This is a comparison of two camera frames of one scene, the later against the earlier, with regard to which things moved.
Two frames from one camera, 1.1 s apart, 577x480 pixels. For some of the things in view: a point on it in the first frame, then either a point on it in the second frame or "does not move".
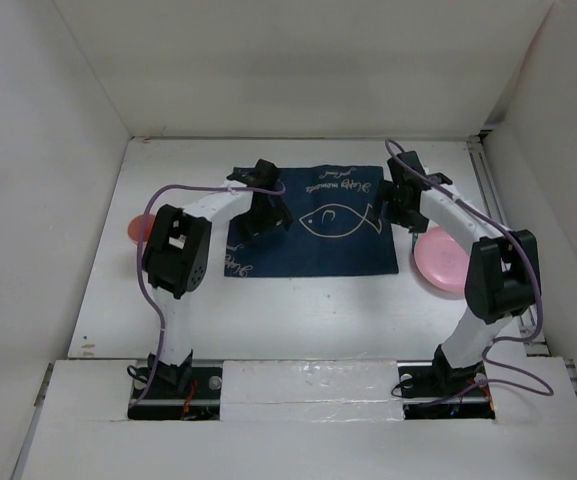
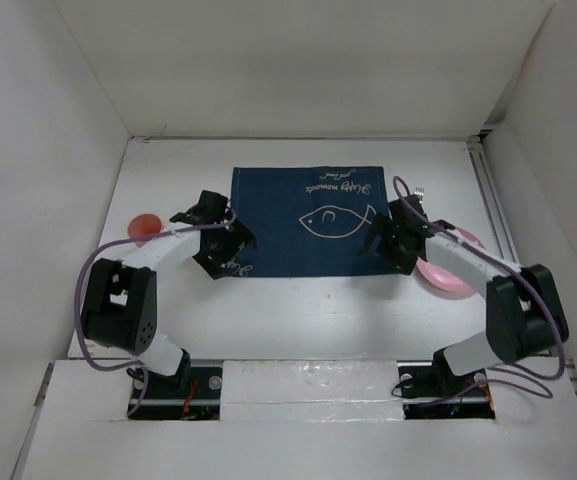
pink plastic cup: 134,227 does not move
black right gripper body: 395,213 → 391,247
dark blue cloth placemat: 334,211 does not move
